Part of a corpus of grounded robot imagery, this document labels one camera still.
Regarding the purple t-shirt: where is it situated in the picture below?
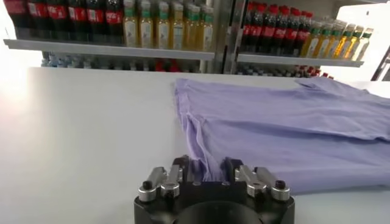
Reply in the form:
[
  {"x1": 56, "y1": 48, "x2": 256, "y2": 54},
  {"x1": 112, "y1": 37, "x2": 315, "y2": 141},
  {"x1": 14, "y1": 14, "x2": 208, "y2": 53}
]
[{"x1": 174, "y1": 75, "x2": 390, "y2": 195}]

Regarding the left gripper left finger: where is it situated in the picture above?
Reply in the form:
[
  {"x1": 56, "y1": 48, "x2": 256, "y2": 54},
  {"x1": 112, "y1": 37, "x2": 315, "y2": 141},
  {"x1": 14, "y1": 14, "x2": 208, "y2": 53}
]
[{"x1": 137, "y1": 155, "x2": 192, "y2": 204}]

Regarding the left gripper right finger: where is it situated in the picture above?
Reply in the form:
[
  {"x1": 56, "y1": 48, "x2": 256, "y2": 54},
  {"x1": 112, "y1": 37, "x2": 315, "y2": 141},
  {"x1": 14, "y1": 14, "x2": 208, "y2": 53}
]
[{"x1": 222, "y1": 156, "x2": 292, "y2": 203}]

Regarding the cola bottle red cap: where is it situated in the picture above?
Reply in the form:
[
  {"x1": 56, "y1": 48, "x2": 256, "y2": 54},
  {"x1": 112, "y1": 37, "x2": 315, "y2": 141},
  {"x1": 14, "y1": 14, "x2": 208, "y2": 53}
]
[
  {"x1": 274, "y1": 5, "x2": 290, "y2": 55},
  {"x1": 47, "y1": 0, "x2": 69, "y2": 40},
  {"x1": 252, "y1": 2, "x2": 266, "y2": 53},
  {"x1": 105, "y1": 0, "x2": 125, "y2": 45},
  {"x1": 67, "y1": 0, "x2": 88, "y2": 42},
  {"x1": 27, "y1": 0, "x2": 48, "y2": 40},
  {"x1": 2, "y1": 0, "x2": 29, "y2": 39},
  {"x1": 296, "y1": 10, "x2": 314, "y2": 57},
  {"x1": 285, "y1": 7, "x2": 302, "y2": 57},
  {"x1": 242, "y1": 2, "x2": 256, "y2": 52},
  {"x1": 87, "y1": 0, "x2": 107, "y2": 43},
  {"x1": 262, "y1": 4, "x2": 278, "y2": 54}
]

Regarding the metal shelf unit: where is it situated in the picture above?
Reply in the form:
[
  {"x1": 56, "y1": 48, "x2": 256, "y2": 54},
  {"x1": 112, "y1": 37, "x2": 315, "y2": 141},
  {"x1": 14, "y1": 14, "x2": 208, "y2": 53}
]
[
  {"x1": 225, "y1": 0, "x2": 365, "y2": 77},
  {"x1": 2, "y1": 0, "x2": 228, "y2": 75}
]

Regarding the yellow drink bottle green label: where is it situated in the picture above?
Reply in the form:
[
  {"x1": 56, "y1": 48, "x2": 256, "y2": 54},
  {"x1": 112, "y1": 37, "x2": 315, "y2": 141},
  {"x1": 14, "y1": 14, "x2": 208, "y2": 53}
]
[
  {"x1": 197, "y1": 5, "x2": 215, "y2": 52},
  {"x1": 154, "y1": 1, "x2": 171, "y2": 49},
  {"x1": 138, "y1": 0, "x2": 154, "y2": 49},
  {"x1": 346, "y1": 25, "x2": 365, "y2": 60},
  {"x1": 323, "y1": 21, "x2": 347, "y2": 59},
  {"x1": 353, "y1": 27, "x2": 375, "y2": 61},
  {"x1": 333, "y1": 23, "x2": 356, "y2": 60},
  {"x1": 313, "y1": 21, "x2": 333, "y2": 58},
  {"x1": 183, "y1": 3, "x2": 200, "y2": 51},
  {"x1": 300, "y1": 20, "x2": 322, "y2": 58},
  {"x1": 122, "y1": 0, "x2": 140, "y2": 48},
  {"x1": 169, "y1": 2, "x2": 186, "y2": 51}
]

